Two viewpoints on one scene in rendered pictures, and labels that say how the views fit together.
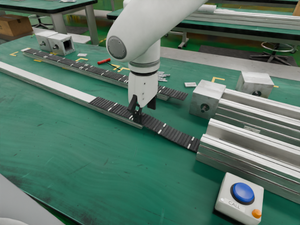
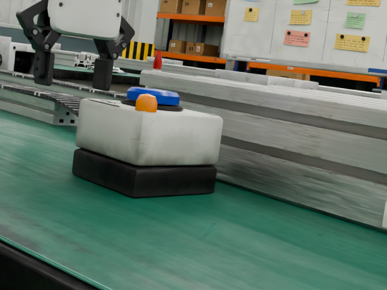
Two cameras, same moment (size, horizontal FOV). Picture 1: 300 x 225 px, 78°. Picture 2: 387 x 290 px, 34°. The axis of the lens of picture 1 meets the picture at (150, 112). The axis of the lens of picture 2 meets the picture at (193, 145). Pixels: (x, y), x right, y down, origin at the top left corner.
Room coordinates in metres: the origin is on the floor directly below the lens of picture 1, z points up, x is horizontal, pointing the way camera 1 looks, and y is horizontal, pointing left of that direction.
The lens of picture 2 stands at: (-0.26, -0.36, 0.87)
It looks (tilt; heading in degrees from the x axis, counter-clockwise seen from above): 7 degrees down; 16
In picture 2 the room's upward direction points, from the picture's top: 7 degrees clockwise
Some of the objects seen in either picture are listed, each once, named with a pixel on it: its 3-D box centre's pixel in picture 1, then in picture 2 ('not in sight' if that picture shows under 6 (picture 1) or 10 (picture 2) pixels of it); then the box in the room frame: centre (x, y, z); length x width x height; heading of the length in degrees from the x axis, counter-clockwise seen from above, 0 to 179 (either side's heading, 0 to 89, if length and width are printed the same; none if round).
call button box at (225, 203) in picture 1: (238, 197); (155, 144); (0.20, -0.20, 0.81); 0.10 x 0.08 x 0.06; 150
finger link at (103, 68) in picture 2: (153, 98); (110, 64); (0.51, -0.01, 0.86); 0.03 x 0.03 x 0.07; 60
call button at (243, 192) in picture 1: (242, 193); (152, 102); (0.19, -0.19, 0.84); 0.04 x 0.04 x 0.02
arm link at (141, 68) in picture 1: (144, 62); not in sight; (0.47, 0.02, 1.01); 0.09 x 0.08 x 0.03; 150
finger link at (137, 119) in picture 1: (135, 116); (36, 56); (0.42, 0.04, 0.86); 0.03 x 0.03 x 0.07; 60
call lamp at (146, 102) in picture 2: (257, 213); (146, 102); (0.15, -0.20, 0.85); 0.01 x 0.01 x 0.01
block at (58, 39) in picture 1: (60, 45); (10, 61); (1.13, 0.54, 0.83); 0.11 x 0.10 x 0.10; 153
